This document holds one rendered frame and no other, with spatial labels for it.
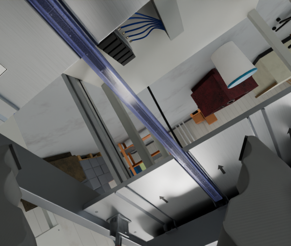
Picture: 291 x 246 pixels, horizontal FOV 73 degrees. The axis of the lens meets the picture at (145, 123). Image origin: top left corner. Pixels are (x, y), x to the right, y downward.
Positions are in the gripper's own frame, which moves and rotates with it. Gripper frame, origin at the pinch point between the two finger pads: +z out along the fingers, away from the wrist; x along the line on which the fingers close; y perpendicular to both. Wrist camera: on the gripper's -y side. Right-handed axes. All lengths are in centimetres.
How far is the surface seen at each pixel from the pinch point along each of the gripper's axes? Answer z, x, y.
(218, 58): 290, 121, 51
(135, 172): 411, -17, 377
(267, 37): 77, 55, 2
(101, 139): 40.1, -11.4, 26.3
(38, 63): 8.3, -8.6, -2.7
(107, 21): 8.5, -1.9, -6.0
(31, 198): 9.0, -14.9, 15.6
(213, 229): 9.9, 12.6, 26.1
